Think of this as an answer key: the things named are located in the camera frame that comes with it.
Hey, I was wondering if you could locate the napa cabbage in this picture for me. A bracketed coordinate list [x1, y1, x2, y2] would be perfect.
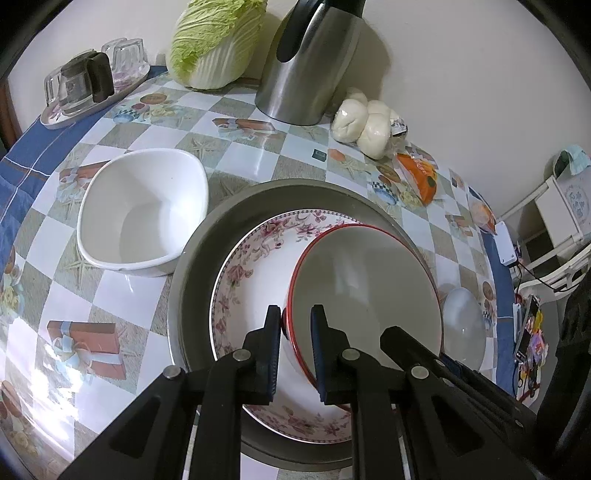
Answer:
[167, 0, 269, 90]

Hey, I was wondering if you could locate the white bowl brown floral print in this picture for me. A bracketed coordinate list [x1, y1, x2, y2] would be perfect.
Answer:
[438, 286, 486, 374]

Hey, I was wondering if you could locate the white square bowl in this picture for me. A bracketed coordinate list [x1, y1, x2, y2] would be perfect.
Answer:
[76, 148, 209, 278]

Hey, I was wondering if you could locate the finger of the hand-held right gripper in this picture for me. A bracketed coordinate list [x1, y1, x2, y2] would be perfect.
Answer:
[436, 353, 539, 418]

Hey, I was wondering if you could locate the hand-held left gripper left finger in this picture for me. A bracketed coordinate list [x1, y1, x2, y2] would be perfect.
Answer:
[58, 304, 282, 480]

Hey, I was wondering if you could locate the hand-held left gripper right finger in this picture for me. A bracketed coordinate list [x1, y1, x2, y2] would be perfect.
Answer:
[310, 304, 546, 480]

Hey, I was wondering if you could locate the round pink floral plate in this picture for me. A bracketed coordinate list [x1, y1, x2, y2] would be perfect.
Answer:
[209, 209, 370, 445]

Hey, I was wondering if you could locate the glass coffee pot black handle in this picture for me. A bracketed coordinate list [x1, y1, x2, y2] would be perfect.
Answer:
[60, 52, 115, 116]

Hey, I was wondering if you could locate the strawberry print bowl red rim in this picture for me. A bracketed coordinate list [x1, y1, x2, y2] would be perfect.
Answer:
[286, 223, 443, 411]

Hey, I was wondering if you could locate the black cable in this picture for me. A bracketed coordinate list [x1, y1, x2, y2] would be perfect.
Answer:
[512, 262, 557, 298]

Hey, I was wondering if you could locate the white rack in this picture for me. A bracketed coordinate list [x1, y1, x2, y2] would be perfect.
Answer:
[501, 150, 591, 305]

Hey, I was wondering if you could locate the checked plastic table cover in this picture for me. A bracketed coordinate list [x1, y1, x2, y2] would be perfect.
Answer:
[0, 69, 513, 480]

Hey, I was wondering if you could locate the large stainless steel basin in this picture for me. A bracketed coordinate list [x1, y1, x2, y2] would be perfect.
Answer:
[167, 181, 444, 466]

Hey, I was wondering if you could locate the blue striped tablecloth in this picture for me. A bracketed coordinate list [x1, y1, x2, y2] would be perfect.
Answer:
[0, 65, 527, 398]

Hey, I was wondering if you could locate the clear floral serving tray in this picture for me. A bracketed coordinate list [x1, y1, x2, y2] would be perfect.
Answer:
[40, 65, 151, 130]

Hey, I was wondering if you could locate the brown wooden frame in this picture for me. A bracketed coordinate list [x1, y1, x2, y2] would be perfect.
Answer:
[0, 83, 20, 141]

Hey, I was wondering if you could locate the teal cloth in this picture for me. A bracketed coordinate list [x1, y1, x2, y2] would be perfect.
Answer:
[554, 144, 591, 176]

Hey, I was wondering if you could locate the white power adapter box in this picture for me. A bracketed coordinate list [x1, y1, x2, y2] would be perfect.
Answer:
[490, 220, 519, 267]

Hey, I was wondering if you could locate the stainless steel thermos jug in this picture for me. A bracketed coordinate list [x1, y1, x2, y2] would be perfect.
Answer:
[255, 0, 366, 126]

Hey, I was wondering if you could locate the bag of steamed buns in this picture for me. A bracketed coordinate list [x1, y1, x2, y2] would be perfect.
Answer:
[331, 90, 409, 160]

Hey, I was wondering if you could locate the orange snack packet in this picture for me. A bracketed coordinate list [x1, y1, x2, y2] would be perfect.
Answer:
[394, 152, 438, 206]

